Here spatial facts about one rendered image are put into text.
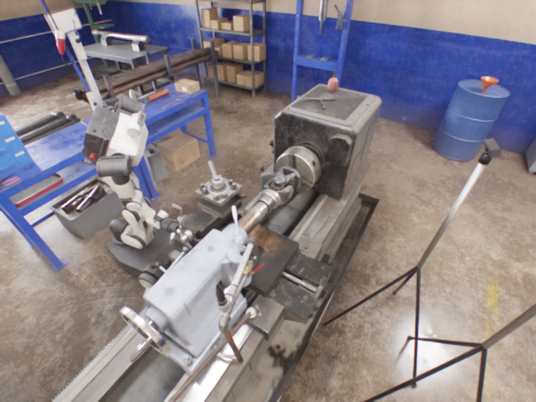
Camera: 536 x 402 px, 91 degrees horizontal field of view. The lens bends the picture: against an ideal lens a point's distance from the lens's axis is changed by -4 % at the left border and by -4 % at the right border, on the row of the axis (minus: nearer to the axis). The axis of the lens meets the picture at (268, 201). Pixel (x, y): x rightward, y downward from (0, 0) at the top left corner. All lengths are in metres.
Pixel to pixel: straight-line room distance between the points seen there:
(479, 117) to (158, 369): 4.02
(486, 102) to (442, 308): 2.49
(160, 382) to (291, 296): 0.65
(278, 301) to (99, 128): 1.26
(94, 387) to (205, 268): 0.62
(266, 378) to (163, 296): 0.83
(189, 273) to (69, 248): 2.21
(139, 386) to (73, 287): 1.56
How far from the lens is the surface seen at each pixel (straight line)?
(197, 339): 1.13
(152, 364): 1.44
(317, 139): 1.65
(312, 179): 1.53
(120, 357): 1.38
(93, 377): 1.39
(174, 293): 1.03
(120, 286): 2.64
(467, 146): 4.35
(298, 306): 1.29
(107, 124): 1.73
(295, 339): 1.73
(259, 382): 1.66
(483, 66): 4.76
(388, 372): 2.24
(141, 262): 2.48
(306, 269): 1.39
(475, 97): 4.10
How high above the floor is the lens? 2.02
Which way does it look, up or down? 42 degrees down
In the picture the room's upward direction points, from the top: straight up
